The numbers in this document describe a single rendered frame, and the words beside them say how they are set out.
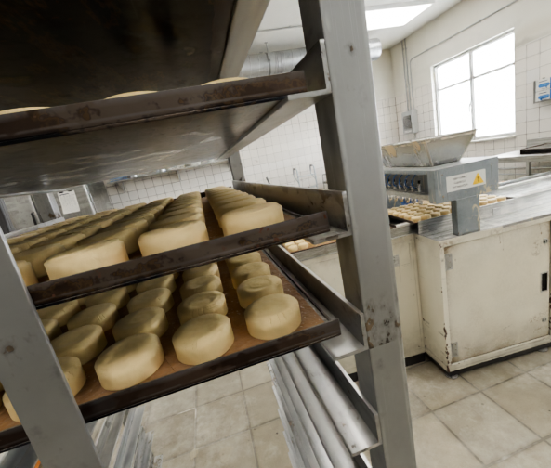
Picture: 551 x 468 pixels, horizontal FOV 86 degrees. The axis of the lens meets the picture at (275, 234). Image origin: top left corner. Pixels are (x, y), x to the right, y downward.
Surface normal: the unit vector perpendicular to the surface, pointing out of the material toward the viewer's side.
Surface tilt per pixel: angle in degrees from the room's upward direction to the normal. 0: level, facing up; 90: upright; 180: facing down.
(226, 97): 90
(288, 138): 90
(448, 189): 90
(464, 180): 90
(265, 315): 0
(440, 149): 109
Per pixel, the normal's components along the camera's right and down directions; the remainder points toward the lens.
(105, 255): 0.82, -0.03
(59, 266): -0.06, 0.25
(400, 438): 0.25, 0.18
